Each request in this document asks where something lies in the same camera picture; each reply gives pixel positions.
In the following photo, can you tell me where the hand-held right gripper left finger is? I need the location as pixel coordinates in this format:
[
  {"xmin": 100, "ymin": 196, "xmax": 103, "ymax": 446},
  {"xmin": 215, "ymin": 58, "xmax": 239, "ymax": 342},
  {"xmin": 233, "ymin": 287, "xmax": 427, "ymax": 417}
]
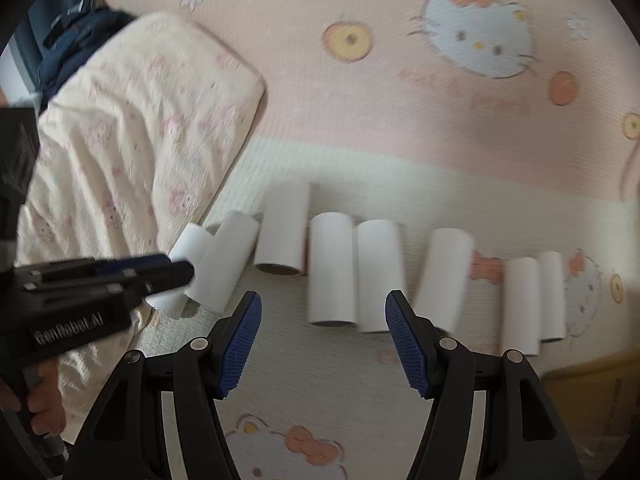
[{"xmin": 62, "ymin": 290, "xmax": 263, "ymax": 480}]

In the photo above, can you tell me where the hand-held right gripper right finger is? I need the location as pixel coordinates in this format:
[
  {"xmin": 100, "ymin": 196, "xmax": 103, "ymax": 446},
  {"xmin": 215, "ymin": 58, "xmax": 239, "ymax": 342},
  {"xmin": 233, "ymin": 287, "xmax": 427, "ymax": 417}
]
[{"xmin": 384, "ymin": 289, "xmax": 586, "ymax": 480}]

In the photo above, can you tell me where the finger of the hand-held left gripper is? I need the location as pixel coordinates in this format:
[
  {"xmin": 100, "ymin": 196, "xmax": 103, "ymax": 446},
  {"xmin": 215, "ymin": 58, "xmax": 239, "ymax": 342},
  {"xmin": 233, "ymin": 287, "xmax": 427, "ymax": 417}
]
[
  {"xmin": 30, "ymin": 254, "xmax": 173, "ymax": 277},
  {"xmin": 27, "ymin": 260, "xmax": 196, "ymax": 308}
]

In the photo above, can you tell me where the white cardboard tube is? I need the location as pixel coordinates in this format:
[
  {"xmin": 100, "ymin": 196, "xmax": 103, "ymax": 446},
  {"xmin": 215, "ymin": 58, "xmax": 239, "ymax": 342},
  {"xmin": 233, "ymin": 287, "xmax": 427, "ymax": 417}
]
[{"xmin": 146, "ymin": 222, "xmax": 216, "ymax": 319}]

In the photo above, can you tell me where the row of white paper rolls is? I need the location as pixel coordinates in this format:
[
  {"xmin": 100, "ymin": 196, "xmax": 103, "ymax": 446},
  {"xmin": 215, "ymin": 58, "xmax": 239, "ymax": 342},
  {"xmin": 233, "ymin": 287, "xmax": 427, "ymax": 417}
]
[{"xmin": 185, "ymin": 180, "xmax": 568, "ymax": 358}]

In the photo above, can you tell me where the brown cardboard box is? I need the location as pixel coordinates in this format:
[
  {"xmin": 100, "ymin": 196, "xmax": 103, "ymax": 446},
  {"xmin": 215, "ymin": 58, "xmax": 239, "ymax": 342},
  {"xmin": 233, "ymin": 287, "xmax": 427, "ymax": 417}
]
[{"xmin": 542, "ymin": 347, "xmax": 640, "ymax": 456}]

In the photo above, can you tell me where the person's left hand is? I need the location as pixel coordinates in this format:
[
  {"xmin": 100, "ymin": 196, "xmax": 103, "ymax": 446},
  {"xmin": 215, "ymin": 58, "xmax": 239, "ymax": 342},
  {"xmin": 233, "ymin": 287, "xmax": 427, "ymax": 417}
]
[{"xmin": 22, "ymin": 360, "xmax": 68, "ymax": 433}]

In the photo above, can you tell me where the cream printed pillow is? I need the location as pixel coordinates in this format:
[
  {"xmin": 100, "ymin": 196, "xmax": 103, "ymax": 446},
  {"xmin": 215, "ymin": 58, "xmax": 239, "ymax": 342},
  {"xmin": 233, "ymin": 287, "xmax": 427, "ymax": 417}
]
[{"xmin": 15, "ymin": 10, "xmax": 266, "ymax": 441}]

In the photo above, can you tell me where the pink cartoon print mat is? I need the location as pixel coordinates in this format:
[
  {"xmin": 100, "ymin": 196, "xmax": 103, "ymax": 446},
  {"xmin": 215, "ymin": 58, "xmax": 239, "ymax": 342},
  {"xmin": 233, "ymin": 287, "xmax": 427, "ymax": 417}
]
[{"xmin": 100, "ymin": 0, "xmax": 640, "ymax": 480}]

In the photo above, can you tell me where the navy cloth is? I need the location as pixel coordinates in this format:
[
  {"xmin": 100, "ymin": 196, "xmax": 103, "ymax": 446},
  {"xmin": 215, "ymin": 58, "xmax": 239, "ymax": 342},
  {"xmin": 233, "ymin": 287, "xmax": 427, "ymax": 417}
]
[{"xmin": 37, "ymin": 0, "xmax": 136, "ymax": 106}]

